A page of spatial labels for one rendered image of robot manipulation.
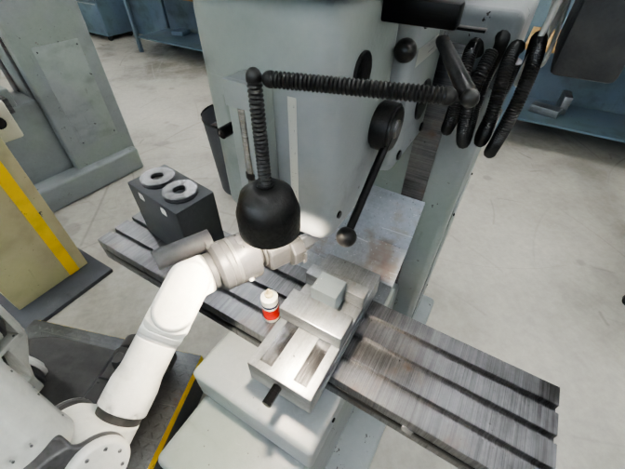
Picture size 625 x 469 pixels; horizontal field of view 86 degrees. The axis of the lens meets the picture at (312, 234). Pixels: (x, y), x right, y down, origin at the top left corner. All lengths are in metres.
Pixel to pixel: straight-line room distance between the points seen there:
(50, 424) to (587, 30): 0.83
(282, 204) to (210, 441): 0.74
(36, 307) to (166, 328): 2.01
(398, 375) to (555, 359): 1.54
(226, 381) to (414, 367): 0.44
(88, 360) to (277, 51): 1.25
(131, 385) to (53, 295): 1.99
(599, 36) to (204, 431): 1.05
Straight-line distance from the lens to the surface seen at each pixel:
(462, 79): 0.31
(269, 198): 0.34
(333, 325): 0.71
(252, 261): 0.57
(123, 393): 0.59
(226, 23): 0.44
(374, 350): 0.82
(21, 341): 1.13
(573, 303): 2.58
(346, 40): 0.38
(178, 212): 0.89
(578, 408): 2.18
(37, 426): 0.54
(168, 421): 1.42
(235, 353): 0.91
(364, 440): 1.54
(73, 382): 1.42
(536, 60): 0.63
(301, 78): 0.29
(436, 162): 0.89
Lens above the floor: 1.68
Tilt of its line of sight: 44 degrees down
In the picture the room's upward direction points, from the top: 1 degrees clockwise
